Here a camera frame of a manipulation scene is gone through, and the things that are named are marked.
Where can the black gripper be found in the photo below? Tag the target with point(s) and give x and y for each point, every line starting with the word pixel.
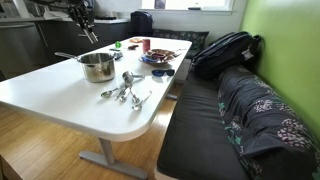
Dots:
pixel 81 16

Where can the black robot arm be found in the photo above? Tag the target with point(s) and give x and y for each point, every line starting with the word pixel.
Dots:
pixel 60 2

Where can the small green object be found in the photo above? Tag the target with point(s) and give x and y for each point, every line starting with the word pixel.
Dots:
pixel 118 44

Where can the small dark object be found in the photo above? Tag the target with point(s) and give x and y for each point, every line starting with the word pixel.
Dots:
pixel 132 47

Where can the small black device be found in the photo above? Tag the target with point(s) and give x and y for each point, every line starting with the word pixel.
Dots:
pixel 117 54

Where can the brown food item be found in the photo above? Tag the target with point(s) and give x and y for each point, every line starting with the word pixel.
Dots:
pixel 135 40

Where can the dark blue bag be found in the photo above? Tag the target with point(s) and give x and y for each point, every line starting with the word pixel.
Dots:
pixel 141 22

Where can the silver measuring cup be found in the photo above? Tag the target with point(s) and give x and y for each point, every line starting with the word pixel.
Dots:
pixel 128 76

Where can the red can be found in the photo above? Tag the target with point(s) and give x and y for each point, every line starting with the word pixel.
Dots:
pixel 146 45

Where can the silver measuring spoon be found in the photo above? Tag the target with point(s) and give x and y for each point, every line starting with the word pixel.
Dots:
pixel 106 94
pixel 134 98
pixel 120 92
pixel 137 107
pixel 124 97

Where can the blue white plate with food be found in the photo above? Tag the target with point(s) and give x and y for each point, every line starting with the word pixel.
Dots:
pixel 156 56

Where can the dark kitchen cabinet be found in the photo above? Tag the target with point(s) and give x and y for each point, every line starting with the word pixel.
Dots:
pixel 20 50

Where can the blue sunglasses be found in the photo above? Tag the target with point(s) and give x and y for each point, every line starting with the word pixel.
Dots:
pixel 163 72

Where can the dark floral pillow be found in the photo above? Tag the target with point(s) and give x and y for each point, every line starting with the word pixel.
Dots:
pixel 181 38

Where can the grey table leg with foot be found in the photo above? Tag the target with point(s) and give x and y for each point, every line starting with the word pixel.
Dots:
pixel 110 156
pixel 171 96

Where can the black backpack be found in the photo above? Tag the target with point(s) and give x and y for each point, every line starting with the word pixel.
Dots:
pixel 223 55

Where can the black bench seat cushion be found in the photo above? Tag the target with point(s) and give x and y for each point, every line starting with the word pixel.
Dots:
pixel 196 133

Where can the dark floral blanket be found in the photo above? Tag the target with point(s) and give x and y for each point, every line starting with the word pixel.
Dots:
pixel 266 126

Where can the white window frame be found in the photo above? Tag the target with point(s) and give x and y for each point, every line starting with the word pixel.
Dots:
pixel 186 11

